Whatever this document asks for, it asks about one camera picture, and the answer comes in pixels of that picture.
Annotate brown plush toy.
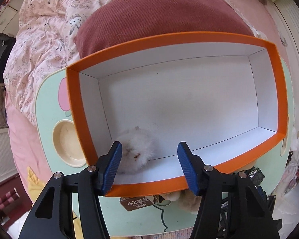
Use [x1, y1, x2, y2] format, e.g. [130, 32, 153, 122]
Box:
[164, 189, 202, 215]

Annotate brown snack packet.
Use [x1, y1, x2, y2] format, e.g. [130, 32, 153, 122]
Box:
[119, 195, 160, 212]

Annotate red checkered roll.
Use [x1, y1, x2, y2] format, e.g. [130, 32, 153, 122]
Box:
[0, 189, 19, 212]

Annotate orange cardboard box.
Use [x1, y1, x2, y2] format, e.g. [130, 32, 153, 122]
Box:
[65, 31, 289, 198]

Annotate white furry ball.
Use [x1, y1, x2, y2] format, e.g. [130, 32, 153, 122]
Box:
[115, 127, 156, 175]

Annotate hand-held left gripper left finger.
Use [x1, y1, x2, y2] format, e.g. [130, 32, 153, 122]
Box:
[19, 141, 123, 239]

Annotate white drawer cabinet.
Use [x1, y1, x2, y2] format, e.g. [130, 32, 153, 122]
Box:
[0, 5, 19, 34]

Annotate pink floral blanket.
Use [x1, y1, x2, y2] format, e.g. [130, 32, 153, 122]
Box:
[2, 0, 230, 127]

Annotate pink bedsheet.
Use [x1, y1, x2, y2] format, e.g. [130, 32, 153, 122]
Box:
[5, 105, 44, 187]

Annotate yellow printed cloth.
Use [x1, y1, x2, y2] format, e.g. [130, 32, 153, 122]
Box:
[27, 167, 46, 192]

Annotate maroon corduroy pillow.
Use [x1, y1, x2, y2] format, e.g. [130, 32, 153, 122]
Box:
[75, 0, 255, 59]

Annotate green cartoon desktop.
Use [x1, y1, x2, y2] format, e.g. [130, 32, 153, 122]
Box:
[35, 60, 296, 237]

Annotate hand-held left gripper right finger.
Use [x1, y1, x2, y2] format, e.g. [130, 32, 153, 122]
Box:
[177, 141, 281, 239]

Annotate white slatted wardrobe door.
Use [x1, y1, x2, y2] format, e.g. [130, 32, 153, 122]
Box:
[274, 0, 299, 80]

